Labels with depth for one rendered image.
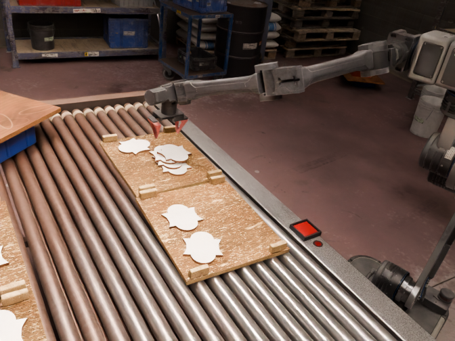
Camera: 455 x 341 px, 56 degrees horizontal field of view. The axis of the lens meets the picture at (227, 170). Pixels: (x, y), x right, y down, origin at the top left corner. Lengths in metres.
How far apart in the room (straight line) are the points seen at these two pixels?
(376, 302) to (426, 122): 3.72
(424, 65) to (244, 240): 0.84
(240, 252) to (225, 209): 0.21
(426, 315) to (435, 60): 1.29
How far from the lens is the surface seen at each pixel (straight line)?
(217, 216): 1.42
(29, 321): 1.15
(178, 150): 1.70
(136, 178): 1.58
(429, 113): 4.86
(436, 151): 1.68
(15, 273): 1.26
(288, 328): 1.18
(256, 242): 1.35
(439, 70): 1.62
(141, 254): 1.29
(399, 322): 1.30
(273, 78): 1.28
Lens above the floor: 1.80
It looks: 31 degrees down
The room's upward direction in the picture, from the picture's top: 8 degrees clockwise
